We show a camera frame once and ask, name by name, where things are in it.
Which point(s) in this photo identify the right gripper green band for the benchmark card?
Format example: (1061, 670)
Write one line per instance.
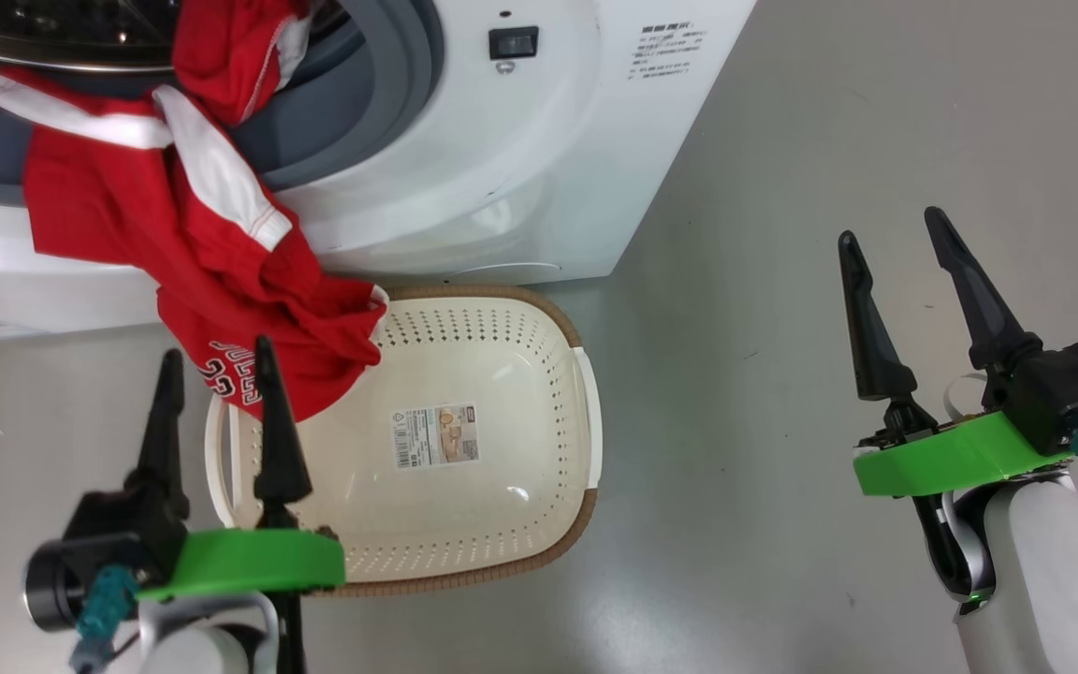
(951, 459)

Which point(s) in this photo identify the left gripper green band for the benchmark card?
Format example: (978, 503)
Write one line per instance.
(249, 562)

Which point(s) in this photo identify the red and white basketball jersey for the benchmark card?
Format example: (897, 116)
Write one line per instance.
(221, 281)

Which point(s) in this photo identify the red shorts with white trim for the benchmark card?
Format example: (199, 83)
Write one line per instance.
(221, 47)

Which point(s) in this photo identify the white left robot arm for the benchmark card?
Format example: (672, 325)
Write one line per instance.
(193, 655)

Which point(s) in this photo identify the paper label sticker in basket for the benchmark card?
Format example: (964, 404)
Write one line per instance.
(436, 435)

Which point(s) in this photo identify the cream laundry basket brown rim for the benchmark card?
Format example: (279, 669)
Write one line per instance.
(464, 356)

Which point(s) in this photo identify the white front-load washing machine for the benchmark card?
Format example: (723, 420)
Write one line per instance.
(520, 168)

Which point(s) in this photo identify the black washer door latch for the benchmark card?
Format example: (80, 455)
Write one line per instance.
(513, 43)

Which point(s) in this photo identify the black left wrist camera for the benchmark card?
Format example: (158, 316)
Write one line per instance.
(99, 534)

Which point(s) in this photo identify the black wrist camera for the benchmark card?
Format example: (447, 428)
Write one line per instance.
(1072, 384)
(99, 534)

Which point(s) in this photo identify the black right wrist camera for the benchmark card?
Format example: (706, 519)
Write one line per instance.
(1072, 384)

